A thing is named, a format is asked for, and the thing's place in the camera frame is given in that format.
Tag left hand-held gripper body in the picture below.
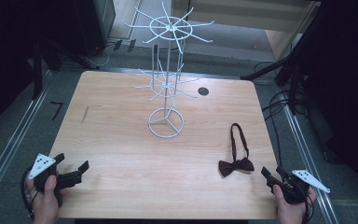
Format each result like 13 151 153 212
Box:
28 153 83 208

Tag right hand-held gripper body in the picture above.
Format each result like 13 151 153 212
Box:
269 169 331 205

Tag dark red bow tie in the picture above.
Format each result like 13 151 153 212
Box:
217 122 255 178

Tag white wire rack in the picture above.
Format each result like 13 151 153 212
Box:
124 1 215 140

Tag person's right hand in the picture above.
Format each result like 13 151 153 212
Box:
272 184 318 224

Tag person's left hand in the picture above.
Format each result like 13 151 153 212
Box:
25 174 69 224

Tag black metal stand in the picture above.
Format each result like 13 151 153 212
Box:
240 0 334 116
31 34 101 101

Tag dark cabinet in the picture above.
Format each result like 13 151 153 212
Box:
73 0 117 59

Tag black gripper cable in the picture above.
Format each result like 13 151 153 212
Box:
301 186 315 224
20 166 40 220

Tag metal floor rail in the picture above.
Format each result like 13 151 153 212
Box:
0 69 54 208
281 90 339 224

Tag black floor cables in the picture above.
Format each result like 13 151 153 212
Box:
253 60 309 167

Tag white floor cable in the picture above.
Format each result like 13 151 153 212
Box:
85 41 119 68

